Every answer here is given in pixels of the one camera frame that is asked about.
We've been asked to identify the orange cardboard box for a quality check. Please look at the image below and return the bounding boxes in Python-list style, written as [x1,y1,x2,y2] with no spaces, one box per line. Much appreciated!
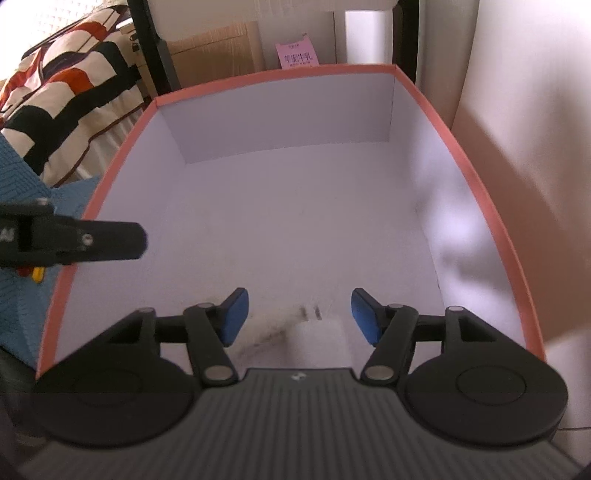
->
[36,64,546,381]

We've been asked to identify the striped blanket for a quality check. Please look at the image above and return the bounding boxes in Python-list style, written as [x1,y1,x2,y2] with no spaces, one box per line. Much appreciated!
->
[0,0,155,188]

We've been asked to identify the blue quilted bedspread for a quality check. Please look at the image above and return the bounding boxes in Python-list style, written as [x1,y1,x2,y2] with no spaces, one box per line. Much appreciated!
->
[0,136,103,367]

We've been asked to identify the white charger plug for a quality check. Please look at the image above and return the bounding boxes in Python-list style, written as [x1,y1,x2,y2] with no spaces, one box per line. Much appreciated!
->
[286,302,352,370]

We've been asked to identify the black metal frame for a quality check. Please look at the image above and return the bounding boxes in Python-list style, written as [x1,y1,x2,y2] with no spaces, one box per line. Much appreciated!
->
[127,0,419,100]

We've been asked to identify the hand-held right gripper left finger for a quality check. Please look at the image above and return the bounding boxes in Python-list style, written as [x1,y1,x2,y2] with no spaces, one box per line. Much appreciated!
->
[107,287,250,384]

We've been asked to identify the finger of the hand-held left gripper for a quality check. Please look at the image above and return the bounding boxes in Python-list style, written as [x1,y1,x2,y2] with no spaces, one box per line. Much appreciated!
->
[0,198,147,268]

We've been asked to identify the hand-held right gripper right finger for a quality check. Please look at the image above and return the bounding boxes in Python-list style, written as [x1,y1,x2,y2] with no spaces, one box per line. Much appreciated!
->
[351,287,498,384]

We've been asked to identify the white furniture panels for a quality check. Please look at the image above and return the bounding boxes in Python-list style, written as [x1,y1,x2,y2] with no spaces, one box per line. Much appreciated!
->
[148,0,399,65]

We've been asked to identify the pink carton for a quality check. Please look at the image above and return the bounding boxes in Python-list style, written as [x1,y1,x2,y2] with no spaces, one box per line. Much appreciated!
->
[276,33,315,70]

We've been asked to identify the wooden cabinet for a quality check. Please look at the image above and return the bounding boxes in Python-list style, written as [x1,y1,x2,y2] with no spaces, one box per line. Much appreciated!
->
[165,21,266,90]

